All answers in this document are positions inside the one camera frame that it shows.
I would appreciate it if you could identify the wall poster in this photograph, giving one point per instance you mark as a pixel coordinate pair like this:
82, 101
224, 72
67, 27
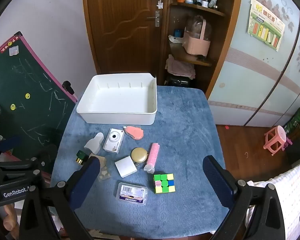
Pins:
265, 25

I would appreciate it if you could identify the white knitted towel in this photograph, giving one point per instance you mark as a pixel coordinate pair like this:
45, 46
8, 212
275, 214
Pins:
290, 187

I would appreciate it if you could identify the blue plush tablecloth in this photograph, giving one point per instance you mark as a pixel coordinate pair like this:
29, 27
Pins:
185, 130

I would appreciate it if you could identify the light blue floral wardrobe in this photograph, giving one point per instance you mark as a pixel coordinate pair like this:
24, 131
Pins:
252, 80

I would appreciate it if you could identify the white tissue packet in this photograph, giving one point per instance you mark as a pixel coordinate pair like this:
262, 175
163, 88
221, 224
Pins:
175, 39

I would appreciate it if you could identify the pink hair roller pack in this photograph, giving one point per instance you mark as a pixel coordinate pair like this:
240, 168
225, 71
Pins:
153, 156

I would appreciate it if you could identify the person's left hand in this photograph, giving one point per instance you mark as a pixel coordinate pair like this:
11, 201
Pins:
10, 217

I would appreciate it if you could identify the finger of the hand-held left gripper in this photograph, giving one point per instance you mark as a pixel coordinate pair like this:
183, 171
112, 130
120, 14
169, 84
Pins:
15, 166

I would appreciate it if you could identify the small blue jar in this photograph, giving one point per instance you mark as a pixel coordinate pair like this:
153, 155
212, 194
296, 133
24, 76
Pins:
177, 33

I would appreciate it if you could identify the pink plastic stool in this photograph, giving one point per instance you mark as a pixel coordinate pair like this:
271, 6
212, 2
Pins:
276, 138

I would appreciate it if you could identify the black chalkboard knob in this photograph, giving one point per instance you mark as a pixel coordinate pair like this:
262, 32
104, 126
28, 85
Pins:
68, 87

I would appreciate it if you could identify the green chalkboard with pink frame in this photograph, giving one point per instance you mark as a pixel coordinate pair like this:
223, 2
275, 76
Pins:
27, 80

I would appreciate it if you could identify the folded pink cloth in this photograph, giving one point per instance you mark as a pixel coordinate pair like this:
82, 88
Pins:
180, 67

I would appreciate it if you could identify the multicoloured puzzle cube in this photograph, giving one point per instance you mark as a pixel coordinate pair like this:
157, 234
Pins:
164, 183

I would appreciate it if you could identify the gold round compact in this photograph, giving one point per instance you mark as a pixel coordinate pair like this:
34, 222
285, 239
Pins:
139, 155

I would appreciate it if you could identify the dark green perfume bottle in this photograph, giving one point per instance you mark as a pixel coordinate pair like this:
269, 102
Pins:
82, 156

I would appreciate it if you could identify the white bottle-shaped piece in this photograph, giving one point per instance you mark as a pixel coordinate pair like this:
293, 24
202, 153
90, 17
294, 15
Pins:
95, 143

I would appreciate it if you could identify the white square box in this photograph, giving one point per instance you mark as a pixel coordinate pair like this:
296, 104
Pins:
125, 167

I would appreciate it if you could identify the white door hook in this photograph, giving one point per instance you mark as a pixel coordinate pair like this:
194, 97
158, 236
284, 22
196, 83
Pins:
160, 4

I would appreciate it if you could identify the brown wooden shelf unit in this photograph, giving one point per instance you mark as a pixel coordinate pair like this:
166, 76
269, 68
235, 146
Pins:
222, 55

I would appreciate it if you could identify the white sticker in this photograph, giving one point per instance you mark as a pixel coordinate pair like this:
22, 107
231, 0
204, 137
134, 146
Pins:
14, 50

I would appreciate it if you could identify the green packet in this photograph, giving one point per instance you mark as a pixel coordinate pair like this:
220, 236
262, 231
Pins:
296, 122

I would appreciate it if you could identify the white plastic bin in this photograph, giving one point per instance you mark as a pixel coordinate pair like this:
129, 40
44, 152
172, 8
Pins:
120, 100

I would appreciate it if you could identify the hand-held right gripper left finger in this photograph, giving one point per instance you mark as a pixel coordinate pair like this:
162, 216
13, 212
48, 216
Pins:
86, 182

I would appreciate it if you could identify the pink basket with clear dome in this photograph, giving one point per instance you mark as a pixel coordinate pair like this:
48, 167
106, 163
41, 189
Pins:
196, 43

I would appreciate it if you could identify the clear plastic card box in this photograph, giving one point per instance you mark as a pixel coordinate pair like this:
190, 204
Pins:
131, 193

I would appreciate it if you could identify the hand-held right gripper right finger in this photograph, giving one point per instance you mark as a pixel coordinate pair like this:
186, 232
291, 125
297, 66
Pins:
216, 180

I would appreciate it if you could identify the pink correction tape dispenser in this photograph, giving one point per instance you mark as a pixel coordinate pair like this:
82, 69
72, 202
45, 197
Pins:
135, 132

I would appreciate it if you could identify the yellow smiley magnet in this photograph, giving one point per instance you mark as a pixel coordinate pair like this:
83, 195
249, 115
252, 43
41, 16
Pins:
12, 107
27, 95

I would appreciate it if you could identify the brown wooden door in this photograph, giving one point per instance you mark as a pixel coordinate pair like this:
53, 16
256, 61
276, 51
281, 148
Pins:
122, 30

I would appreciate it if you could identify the beige faceted box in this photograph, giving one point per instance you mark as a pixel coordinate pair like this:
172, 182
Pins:
105, 172

